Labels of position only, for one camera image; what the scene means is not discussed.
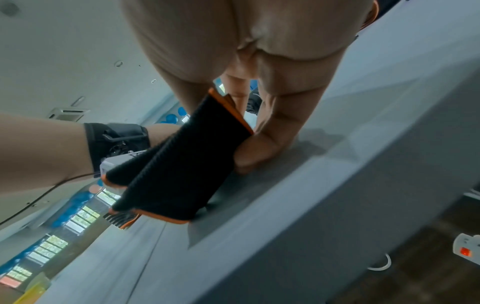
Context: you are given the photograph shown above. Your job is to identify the person's left hand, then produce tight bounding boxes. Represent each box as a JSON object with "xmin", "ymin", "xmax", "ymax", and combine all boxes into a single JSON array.
[{"xmin": 145, "ymin": 123, "xmax": 182, "ymax": 148}]

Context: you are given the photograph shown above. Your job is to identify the person's right hand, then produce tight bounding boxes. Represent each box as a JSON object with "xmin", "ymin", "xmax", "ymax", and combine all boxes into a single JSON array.
[{"xmin": 120, "ymin": 0, "xmax": 380, "ymax": 176}]

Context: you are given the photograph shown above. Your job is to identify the black knit cloth orange trim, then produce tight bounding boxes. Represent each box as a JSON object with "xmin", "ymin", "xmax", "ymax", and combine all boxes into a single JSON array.
[{"xmin": 100, "ymin": 87, "xmax": 256, "ymax": 230}]

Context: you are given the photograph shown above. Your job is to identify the person's left forearm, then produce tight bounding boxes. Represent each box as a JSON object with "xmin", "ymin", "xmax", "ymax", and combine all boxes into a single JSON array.
[{"xmin": 0, "ymin": 112, "xmax": 95, "ymax": 203}]

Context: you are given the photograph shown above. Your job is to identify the blue balloons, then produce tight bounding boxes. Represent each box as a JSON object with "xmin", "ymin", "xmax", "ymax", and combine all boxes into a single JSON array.
[{"xmin": 155, "ymin": 106, "xmax": 191, "ymax": 124}]

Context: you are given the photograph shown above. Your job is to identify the ceiling air conditioner vent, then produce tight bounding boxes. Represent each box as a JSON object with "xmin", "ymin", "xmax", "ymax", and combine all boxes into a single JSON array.
[{"xmin": 46, "ymin": 106, "xmax": 91, "ymax": 123}]

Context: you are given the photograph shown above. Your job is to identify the grey table mat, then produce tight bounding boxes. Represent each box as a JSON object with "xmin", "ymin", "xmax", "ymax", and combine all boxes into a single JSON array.
[{"xmin": 186, "ymin": 128, "xmax": 350, "ymax": 250}]

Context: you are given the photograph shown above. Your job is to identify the row of windows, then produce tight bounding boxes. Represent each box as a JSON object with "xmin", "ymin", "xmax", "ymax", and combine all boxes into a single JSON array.
[{"xmin": 0, "ymin": 187, "xmax": 125, "ymax": 289}]

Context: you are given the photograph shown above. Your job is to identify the yellow box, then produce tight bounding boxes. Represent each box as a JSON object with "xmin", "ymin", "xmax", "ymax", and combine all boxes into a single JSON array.
[{"xmin": 10, "ymin": 278, "xmax": 52, "ymax": 304}]

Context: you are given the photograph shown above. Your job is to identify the black wrist strap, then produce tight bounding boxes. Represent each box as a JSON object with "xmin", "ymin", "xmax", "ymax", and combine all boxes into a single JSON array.
[{"xmin": 83, "ymin": 122, "xmax": 152, "ymax": 176}]

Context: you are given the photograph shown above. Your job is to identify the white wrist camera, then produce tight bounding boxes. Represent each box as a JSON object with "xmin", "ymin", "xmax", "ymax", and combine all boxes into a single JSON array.
[{"xmin": 99, "ymin": 149, "xmax": 148, "ymax": 180}]

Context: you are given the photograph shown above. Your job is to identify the orange wrist strap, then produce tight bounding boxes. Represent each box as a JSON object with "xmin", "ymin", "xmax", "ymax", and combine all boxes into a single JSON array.
[{"xmin": 360, "ymin": 0, "xmax": 380, "ymax": 32}]

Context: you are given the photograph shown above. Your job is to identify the thin black cable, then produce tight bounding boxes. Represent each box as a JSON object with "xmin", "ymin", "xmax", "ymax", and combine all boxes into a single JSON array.
[{"xmin": 0, "ymin": 173, "xmax": 95, "ymax": 226}]

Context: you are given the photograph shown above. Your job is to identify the white cable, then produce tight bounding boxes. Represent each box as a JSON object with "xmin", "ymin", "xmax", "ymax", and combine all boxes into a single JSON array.
[{"xmin": 367, "ymin": 253, "xmax": 393, "ymax": 271}]

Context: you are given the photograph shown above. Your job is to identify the white power strip red switch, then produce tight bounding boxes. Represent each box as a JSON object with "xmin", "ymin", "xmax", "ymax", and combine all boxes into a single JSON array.
[{"xmin": 451, "ymin": 233, "xmax": 480, "ymax": 266}]

